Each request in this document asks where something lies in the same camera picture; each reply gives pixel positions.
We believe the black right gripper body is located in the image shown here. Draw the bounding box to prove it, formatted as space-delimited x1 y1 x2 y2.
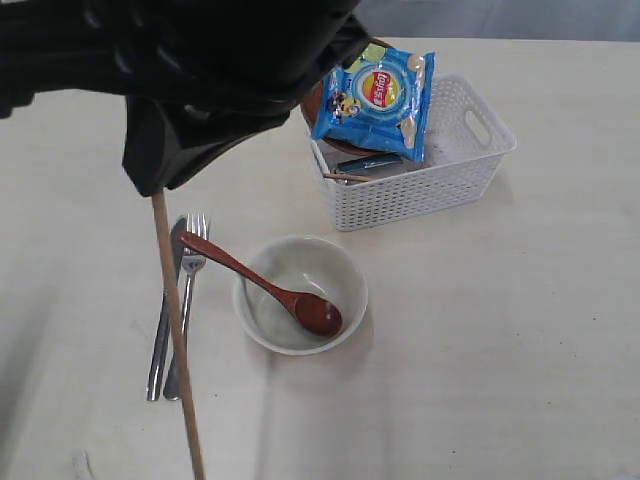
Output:
122 29 370 197

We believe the wooden chopstick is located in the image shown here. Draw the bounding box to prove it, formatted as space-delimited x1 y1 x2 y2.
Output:
151 190 206 480
323 173 372 183

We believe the silver table knife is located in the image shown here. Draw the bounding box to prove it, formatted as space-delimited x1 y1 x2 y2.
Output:
146 215 188 402

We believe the silver metal fork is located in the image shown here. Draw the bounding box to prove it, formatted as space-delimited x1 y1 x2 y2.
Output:
163 213 210 401

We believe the white ceramic bowl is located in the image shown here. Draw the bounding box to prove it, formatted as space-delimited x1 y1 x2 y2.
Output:
231 234 370 357

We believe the blue chips bag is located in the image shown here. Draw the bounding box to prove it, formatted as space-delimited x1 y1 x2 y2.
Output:
311 42 436 163

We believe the red-brown wooden spoon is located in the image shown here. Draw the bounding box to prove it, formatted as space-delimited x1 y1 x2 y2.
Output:
179 232 343 338

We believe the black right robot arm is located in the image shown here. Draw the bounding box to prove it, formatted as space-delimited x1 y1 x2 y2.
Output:
1 1 370 197

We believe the silver foil packet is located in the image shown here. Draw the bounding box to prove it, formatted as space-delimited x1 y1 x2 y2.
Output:
333 153 406 180

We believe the white perforated plastic basket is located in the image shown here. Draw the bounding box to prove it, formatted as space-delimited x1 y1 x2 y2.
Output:
308 72 517 232

